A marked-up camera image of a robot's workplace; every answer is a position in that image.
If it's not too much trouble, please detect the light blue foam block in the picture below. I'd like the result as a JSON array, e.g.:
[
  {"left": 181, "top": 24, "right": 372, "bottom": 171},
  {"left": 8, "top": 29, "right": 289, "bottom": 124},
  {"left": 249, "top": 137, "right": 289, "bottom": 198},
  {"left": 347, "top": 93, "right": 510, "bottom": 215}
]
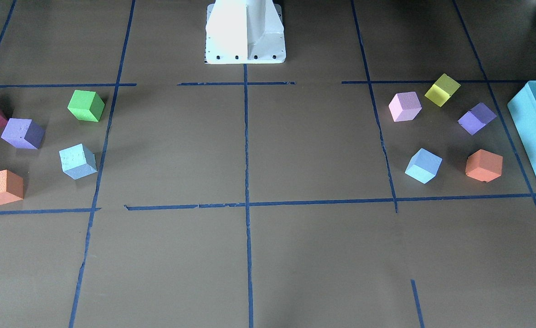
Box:
[{"left": 58, "top": 143, "right": 98, "bottom": 180}]

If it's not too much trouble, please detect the pink foam block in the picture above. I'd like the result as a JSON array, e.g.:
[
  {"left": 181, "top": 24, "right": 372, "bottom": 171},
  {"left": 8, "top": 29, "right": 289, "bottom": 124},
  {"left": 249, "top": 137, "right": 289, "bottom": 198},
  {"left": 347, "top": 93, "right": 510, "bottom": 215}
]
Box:
[{"left": 388, "top": 92, "right": 422, "bottom": 122}]

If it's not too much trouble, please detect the green foam block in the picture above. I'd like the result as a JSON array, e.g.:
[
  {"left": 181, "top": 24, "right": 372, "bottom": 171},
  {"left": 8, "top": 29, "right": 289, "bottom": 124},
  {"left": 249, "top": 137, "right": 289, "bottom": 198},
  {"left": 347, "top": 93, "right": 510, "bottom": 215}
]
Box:
[{"left": 67, "top": 90, "right": 105, "bottom": 122}]

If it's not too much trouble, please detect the yellow foam block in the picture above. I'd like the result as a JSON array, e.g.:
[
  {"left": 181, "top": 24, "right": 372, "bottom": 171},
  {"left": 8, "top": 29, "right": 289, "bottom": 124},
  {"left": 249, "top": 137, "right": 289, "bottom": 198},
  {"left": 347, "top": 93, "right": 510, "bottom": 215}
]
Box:
[{"left": 425, "top": 73, "right": 460, "bottom": 108}]

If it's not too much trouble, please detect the purple foam block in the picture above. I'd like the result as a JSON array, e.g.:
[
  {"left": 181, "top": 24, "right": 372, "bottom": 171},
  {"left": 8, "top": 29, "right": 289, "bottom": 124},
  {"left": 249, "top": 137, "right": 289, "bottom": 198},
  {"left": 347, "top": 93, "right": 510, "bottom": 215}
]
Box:
[
  {"left": 1, "top": 118, "right": 45, "bottom": 149},
  {"left": 458, "top": 102, "right": 497, "bottom": 135}
]

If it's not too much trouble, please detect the orange foam block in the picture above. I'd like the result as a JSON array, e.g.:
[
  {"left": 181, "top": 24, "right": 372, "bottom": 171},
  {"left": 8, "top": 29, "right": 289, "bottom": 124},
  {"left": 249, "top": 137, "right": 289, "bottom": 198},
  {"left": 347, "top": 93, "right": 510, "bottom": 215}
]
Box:
[
  {"left": 0, "top": 170, "right": 24, "bottom": 205},
  {"left": 464, "top": 149, "right": 503, "bottom": 182}
]

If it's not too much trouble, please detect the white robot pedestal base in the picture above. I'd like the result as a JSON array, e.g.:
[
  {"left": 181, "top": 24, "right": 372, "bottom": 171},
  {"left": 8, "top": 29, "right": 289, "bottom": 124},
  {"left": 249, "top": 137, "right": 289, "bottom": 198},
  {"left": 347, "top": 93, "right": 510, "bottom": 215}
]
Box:
[{"left": 204, "top": 0, "right": 287, "bottom": 65}]

